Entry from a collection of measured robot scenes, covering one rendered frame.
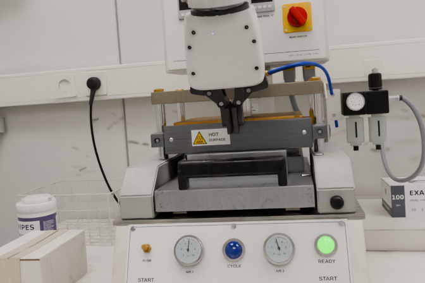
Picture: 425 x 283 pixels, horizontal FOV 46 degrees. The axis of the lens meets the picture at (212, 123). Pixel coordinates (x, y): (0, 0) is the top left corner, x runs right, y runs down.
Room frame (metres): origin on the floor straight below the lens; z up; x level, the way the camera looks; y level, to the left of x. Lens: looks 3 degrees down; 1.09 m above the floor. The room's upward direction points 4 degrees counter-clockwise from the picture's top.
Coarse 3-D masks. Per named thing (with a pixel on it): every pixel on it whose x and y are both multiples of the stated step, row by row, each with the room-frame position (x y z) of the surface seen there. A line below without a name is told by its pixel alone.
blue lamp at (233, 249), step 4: (228, 244) 0.64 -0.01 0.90; (232, 244) 0.64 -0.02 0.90; (236, 244) 0.64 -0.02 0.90; (240, 244) 0.65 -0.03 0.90; (228, 248) 0.64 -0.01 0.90; (232, 248) 0.64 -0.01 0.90; (236, 248) 0.64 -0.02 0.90; (240, 248) 0.64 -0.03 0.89; (228, 252) 0.64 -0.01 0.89; (232, 252) 0.64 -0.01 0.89; (236, 252) 0.64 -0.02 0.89; (240, 252) 0.64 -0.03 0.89; (228, 256) 0.64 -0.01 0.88; (232, 256) 0.64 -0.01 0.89; (236, 256) 0.64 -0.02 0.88
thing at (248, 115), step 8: (248, 104) 0.85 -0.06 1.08; (248, 112) 0.85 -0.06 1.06; (272, 112) 0.93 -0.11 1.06; (280, 112) 0.91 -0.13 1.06; (288, 112) 0.88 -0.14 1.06; (296, 112) 0.86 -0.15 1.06; (184, 120) 0.86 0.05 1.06; (192, 120) 0.84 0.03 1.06; (200, 120) 0.82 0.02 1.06; (208, 120) 0.80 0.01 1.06; (216, 120) 0.78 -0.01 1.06; (248, 120) 0.77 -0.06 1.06; (256, 120) 0.77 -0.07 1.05
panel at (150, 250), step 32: (160, 224) 0.68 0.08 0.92; (192, 224) 0.67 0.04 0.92; (224, 224) 0.67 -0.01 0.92; (256, 224) 0.66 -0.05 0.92; (288, 224) 0.65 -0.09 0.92; (320, 224) 0.64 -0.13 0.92; (128, 256) 0.67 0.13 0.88; (160, 256) 0.66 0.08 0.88; (224, 256) 0.65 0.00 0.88; (256, 256) 0.64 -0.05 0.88; (320, 256) 0.63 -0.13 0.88
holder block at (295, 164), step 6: (300, 150) 0.84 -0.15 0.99; (288, 156) 0.77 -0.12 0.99; (294, 156) 0.77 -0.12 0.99; (300, 156) 0.76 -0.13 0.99; (288, 162) 0.77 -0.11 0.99; (294, 162) 0.77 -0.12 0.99; (300, 162) 0.76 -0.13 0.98; (288, 168) 0.77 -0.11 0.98; (294, 168) 0.77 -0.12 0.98; (300, 168) 0.76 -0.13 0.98
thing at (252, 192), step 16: (304, 160) 0.89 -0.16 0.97; (176, 176) 0.81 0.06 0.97; (240, 176) 0.74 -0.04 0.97; (256, 176) 0.73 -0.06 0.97; (272, 176) 0.73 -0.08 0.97; (288, 176) 0.73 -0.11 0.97; (304, 176) 0.72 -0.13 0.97; (160, 192) 0.69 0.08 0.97; (176, 192) 0.68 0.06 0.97; (192, 192) 0.68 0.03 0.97; (208, 192) 0.67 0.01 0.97; (224, 192) 0.67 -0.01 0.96; (240, 192) 0.67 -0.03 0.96; (256, 192) 0.66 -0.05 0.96; (272, 192) 0.66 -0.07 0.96; (288, 192) 0.66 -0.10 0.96; (304, 192) 0.65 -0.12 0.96; (160, 208) 0.69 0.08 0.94; (176, 208) 0.68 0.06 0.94; (192, 208) 0.68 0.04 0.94; (208, 208) 0.67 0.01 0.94; (224, 208) 0.67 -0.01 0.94; (240, 208) 0.67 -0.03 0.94; (256, 208) 0.66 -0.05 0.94; (288, 208) 0.68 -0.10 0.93
